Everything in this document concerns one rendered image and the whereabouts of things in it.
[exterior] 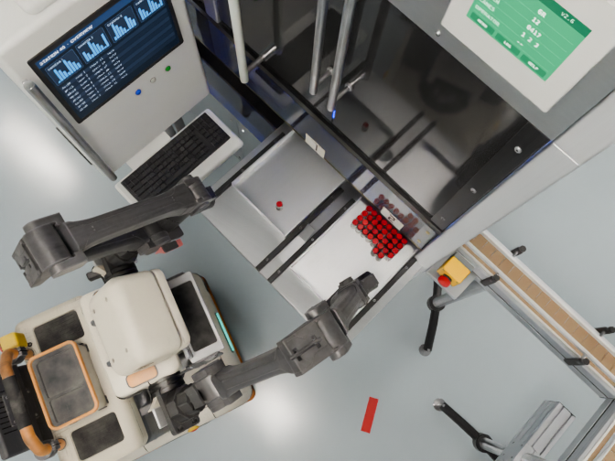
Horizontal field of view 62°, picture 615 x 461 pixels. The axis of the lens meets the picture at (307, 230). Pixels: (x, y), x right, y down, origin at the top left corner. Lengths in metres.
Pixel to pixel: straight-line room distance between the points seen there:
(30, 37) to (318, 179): 0.95
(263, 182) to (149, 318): 0.73
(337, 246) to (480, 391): 1.28
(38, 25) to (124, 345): 0.73
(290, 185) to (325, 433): 1.28
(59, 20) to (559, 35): 1.04
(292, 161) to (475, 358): 1.43
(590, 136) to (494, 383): 2.00
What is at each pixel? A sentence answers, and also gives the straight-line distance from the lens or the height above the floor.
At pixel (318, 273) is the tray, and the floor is 0.88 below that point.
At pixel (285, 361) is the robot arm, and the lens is 1.01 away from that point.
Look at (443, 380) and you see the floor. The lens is 2.66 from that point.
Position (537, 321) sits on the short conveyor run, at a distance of 1.80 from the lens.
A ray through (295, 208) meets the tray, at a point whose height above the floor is 0.88.
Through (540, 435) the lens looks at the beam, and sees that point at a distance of 2.23.
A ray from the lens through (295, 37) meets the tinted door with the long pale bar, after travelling 1.33.
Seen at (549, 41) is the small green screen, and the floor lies 1.97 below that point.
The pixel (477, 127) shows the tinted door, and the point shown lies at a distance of 1.03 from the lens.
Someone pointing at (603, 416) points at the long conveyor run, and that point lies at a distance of 1.92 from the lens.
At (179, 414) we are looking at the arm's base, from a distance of 1.34.
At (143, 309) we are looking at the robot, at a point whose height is 1.36.
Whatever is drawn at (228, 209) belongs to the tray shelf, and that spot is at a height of 0.88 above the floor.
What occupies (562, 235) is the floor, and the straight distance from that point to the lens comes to 3.00.
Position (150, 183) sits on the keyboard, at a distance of 1.88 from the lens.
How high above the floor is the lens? 2.54
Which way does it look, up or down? 75 degrees down
